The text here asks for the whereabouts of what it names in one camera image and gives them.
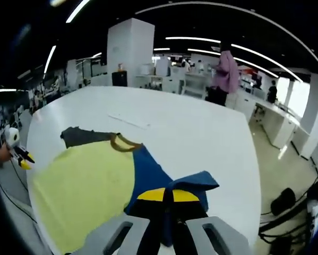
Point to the person's left hand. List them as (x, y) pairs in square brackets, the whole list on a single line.
[(2, 157)]

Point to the long white counter desk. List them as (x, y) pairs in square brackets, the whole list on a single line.
[(278, 122)]

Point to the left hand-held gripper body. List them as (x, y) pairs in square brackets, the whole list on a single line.
[(13, 136)]

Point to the white square pillar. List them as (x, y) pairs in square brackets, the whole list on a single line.
[(316, 117), (129, 50)]

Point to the row of white cabinets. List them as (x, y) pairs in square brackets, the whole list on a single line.
[(172, 77)]

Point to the small black cabinet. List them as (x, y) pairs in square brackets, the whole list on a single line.
[(119, 79)]

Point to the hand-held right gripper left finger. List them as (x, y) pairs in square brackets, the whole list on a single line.
[(121, 236)]

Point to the small orange object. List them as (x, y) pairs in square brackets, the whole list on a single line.
[(120, 67)]

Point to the yellow blue grey garment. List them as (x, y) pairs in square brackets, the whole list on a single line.
[(81, 180)]

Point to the curved ceiling light strip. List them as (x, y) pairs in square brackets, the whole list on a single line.
[(201, 51), (77, 10), (50, 61), (193, 39)]

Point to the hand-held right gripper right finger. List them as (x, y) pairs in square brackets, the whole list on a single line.
[(217, 236)]

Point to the black padded object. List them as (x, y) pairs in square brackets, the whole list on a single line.
[(283, 201)]

